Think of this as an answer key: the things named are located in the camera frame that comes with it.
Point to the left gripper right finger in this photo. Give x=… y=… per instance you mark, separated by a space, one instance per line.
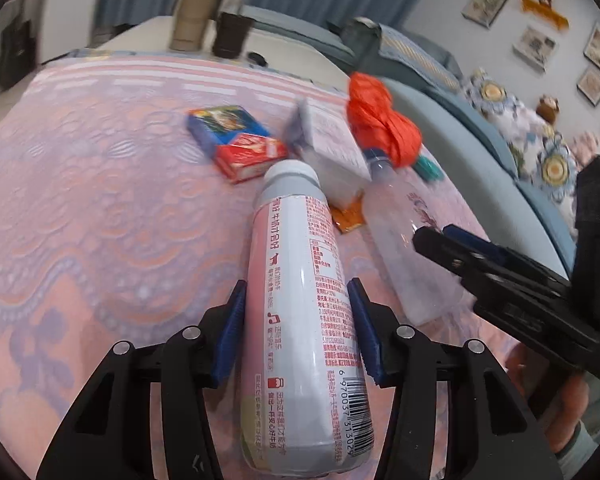
x=492 y=434

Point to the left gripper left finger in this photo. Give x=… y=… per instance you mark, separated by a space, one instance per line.
x=106 y=434

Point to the white milk bottle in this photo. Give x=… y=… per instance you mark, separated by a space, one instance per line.
x=304 y=407

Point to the person's right hand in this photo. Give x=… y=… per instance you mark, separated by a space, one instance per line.
x=567 y=406

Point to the blue grey sofa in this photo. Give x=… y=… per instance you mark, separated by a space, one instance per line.
x=470 y=150

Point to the clear plastic bottle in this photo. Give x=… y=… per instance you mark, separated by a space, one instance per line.
x=395 y=205

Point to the floral cushion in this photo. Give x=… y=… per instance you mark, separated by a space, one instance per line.
x=541 y=155

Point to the teal small wrapper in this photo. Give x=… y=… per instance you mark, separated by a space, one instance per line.
x=428 y=170

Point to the brown plush toy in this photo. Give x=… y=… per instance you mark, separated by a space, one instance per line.
x=548 y=109

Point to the pink lace tablecloth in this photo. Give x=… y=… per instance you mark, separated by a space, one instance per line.
x=113 y=223

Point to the orange foil wrapper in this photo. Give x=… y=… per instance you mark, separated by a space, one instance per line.
x=350 y=218

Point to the orange plastic bag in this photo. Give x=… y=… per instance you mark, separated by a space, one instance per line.
x=375 y=124

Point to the white carton box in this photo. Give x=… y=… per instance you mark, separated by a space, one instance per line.
x=322 y=139

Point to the blue red cigarette box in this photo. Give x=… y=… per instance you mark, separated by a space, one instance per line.
x=235 y=141

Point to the striped sofa armrest towel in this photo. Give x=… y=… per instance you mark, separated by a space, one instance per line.
x=383 y=52

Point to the black car key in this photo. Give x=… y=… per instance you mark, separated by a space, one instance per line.
x=257 y=59

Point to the dark brown cup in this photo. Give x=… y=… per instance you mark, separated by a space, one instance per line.
x=232 y=31

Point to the beige thermos flask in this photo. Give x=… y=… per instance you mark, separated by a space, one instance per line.
x=190 y=22

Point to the orange wall shelf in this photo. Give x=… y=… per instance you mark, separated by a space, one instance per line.
x=543 y=9

